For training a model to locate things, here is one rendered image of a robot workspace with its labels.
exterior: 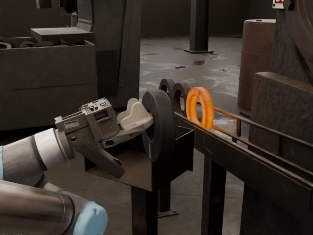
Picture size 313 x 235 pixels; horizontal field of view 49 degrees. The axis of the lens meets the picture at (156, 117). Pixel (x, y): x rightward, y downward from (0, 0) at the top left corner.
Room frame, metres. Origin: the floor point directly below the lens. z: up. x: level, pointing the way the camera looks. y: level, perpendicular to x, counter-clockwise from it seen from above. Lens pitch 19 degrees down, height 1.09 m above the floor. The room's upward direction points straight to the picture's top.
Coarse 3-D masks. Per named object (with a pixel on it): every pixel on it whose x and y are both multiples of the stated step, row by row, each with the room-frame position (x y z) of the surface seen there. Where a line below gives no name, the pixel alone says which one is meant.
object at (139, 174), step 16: (176, 128) 0.99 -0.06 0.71; (128, 144) 1.11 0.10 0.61; (176, 144) 0.88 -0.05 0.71; (192, 144) 0.95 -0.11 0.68; (128, 160) 1.01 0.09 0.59; (144, 160) 1.00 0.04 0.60; (176, 160) 0.88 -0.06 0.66; (192, 160) 0.95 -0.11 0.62; (112, 176) 0.90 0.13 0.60; (128, 176) 0.89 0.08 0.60; (144, 176) 0.88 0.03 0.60; (160, 176) 0.82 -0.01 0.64; (176, 176) 0.88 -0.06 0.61; (144, 192) 0.90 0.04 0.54; (144, 208) 0.90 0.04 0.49; (144, 224) 0.90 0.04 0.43
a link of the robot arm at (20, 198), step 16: (0, 192) 0.43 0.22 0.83; (16, 192) 0.45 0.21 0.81; (32, 192) 0.48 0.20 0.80; (48, 192) 0.51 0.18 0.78; (64, 192) 0.59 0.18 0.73; (0, 208) 0.41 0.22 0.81; (16, 208) 0.43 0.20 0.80; (32, 208) 0.45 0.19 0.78; (48, 208) 0.48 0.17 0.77; (64, 208) 0.51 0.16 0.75; (80, 208) 0.54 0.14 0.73; (96, 208) 0.54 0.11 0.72; (0, 224) 0.41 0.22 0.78; (16, 224) 0.43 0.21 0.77; (32, 224) 0.45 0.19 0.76; (48, 224) 0.47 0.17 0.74; (64, 224) 0.50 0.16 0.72; (80, 224) 0.51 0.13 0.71; (96, 224) 0.53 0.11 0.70
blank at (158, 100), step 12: (144, 96) 0.73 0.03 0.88; (156, 96) 0.68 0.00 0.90; (156, 108) 0.65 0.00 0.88; (168, 108) 0.65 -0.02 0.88; (156, 120) 0.65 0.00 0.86; (168, 120) 0.64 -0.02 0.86; (144, 132) 0.73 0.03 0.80; (156, 132) 0.65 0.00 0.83; (168, 132) 0.63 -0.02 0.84; (144, 144) 0.73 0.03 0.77; (156, 144) 0.65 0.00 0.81; (168, 144) 0.63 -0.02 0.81; (156, 156) 0.64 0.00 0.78; (168, 156) 0.64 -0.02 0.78
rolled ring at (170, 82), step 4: (164, 80) 1.61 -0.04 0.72; (168, 80) 1.58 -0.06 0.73; (172, 80) 1.59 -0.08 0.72; (160, 84) 1.67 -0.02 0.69; (164, 84) 1.61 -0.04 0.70; (168, 84) 1.56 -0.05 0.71; (172, 84) 1.56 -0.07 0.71; (160, 88) 1.67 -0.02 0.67; (164, 88) 1.66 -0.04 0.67; (168, 88) 1.56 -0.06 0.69; (172, 88) 1.54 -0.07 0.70
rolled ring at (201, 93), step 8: (192, 88) 1.29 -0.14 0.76; (200, 88) 1.25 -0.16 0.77; (192, 96) 1.28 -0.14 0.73; (200, 96) 1.22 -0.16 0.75; (208, 96) 1.21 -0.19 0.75; (192, 104) 1.31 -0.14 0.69; (208, 104) 1.19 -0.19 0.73; (192, 112) 1.31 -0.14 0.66; (208, 112) 1.17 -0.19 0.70; (192, 120) 1.29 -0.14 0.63; (208, 120) 1.17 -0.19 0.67; (208, 128) 1.18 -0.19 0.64
